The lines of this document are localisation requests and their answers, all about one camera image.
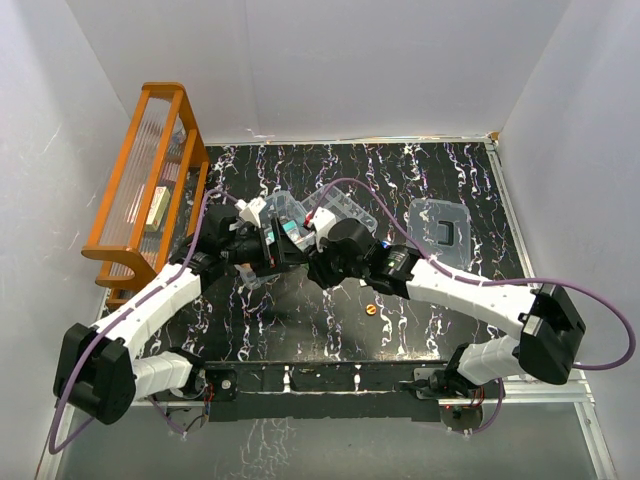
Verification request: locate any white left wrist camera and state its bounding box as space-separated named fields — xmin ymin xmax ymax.
xmin=235 ymin=196 xmax=266 ymax=227

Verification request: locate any clear box lid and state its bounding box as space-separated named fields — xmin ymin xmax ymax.
xmin=407 ymin=198 xmax=472 ymax=270

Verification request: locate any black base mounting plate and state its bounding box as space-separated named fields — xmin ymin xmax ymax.
xmin=149 ymin=360 xmax=506 ymax=424

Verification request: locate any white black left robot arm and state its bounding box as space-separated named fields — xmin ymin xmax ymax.
xmin=53 ymin=205 xmax=315 ymax=425

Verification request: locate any orange wooden rack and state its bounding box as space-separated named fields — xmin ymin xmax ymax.
xmin=81 ymin=82 xmax=209 ymax=310

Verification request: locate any clear medicine kit box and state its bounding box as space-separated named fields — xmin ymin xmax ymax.
xmin=233 ymin=191 xmax=315 ymax=290

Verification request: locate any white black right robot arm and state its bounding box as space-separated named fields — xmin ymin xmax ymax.
xmin=307 ymin=217 xmax=586 ymax=397

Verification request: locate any clear divided organizer tray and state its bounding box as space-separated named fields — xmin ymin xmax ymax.
xmin=296 ymin=186 xmax=378 ymax=234

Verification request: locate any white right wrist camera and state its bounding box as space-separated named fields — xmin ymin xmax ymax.
xmin=304 ymin=207 xmax=336 ymax=252

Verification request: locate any teal bandage packet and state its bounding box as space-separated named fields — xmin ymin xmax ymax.
xmin=280 ymin=217 xmax=302 ymax=243

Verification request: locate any cream box on rack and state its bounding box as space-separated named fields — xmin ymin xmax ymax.
xmin=145 ymin=186 xmax=170 ymax=232

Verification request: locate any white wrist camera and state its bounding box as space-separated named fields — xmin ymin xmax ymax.
xmin=235 ymin=196 xmax=266 ymax=227
xmin=304 ymin=207 xmax=336 ymax=252

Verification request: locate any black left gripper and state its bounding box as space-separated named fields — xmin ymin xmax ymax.
xmin=221 ymin=218 xmax=308 ymax=277

